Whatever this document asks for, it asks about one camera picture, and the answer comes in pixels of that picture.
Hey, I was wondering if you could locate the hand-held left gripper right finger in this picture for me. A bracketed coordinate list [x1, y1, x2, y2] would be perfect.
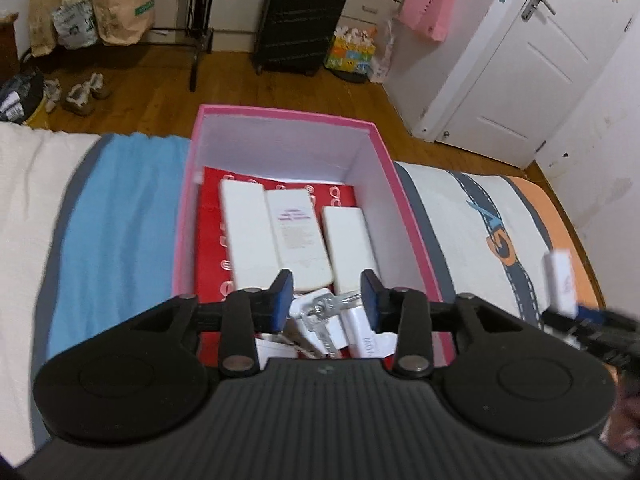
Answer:
[360, 269, 538, 378]

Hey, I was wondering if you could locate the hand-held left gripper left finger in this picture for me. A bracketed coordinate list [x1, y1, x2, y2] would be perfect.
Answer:
[117, 269, 296, 378]

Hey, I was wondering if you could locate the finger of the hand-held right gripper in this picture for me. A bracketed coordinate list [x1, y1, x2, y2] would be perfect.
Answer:
[541, 309, 581, 342]
[574, 304, 613, 331]

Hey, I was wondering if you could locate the white charger with prongs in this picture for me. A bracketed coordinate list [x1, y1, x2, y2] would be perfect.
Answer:
[542, 249, 578, 318]

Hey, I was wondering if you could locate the bunch of keys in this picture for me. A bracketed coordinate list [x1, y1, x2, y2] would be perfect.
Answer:
[297, 292, 366, 358]

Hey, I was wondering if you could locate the thin white plastic slab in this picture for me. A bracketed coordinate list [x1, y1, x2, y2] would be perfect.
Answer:
[254, 335, 301, 361]

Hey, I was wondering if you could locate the white remote with display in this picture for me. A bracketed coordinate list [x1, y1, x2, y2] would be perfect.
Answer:
[320, 205, 380, 295]

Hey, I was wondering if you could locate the white labelled box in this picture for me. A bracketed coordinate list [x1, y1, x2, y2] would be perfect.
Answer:
[264, 189, 335, 295]

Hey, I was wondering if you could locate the pink cardboard box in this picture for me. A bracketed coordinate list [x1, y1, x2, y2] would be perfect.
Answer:
[171, 104, 457, 368]

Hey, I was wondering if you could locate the red patterned bag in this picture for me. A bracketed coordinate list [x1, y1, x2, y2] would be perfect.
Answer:
[192, 166, 358, 361]

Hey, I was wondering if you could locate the blue clip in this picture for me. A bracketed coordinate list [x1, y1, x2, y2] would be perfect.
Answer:
[467, 199, 503, 228]

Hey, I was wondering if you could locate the striped printed bed sheet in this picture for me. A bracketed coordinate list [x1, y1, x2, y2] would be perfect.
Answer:
[0, 122, 608, 466]

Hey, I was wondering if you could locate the white plastic bag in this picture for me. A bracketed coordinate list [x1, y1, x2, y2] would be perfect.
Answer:
[369, 20, 396, 83]

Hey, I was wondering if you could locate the white door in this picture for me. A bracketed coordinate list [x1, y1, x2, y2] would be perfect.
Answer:
[417, 0, 636, 168]

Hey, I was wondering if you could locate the colourful cartoon box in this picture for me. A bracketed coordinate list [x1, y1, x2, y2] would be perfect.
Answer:
[324, 25, 377, 73]

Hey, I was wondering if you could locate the black clothes rack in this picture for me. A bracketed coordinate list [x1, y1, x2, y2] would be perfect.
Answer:
[30, 0, 216, 93]

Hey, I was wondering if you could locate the black suitcase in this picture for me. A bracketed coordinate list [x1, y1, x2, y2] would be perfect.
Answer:
[252, 0, 349, 78]

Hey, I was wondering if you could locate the beige shoe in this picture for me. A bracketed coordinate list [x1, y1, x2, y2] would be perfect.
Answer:
[42, 79, 63, 113]
[62, 72, 112, 117]

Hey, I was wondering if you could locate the pink paper bag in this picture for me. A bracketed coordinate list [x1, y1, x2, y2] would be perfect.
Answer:
[398, 0, 441, 31]
[425, 0, 457, 43]

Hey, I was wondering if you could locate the brown paper bag green label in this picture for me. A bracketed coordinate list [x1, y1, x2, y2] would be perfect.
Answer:
[90, 0, 156, 47]

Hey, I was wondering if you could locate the black bag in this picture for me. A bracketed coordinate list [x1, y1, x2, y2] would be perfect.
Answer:
[0, 70, 46, 123]

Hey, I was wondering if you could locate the printed plastic bag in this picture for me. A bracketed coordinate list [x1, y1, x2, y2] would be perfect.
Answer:
[52, 0, 98, 50]

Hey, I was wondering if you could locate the plain brown paper bag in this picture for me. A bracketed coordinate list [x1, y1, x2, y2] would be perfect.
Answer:
[27, 0, 63, 58]

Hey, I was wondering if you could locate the dark wooden cabinet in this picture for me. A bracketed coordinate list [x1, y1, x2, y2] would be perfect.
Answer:
[0, 12, 21, 83]

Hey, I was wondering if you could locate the metal door handle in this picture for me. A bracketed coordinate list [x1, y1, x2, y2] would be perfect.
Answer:
[521, 0, 557, 23]

